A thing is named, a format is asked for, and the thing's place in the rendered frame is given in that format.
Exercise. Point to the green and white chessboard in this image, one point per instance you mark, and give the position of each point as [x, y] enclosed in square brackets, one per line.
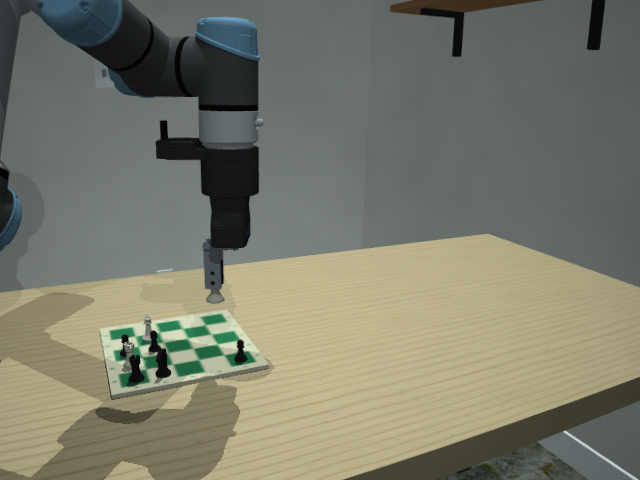
[199, 348]

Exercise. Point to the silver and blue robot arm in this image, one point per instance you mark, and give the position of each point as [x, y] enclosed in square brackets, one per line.
[219, 65]

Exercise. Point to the white rook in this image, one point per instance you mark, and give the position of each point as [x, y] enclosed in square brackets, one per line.
[129, 352]

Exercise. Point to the white bishop chess piece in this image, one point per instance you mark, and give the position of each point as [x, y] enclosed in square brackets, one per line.
[148, 322]

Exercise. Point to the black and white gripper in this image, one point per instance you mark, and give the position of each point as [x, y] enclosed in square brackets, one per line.
[229, 176]

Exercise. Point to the white chess queen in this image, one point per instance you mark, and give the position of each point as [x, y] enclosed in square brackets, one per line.
[215, 296]

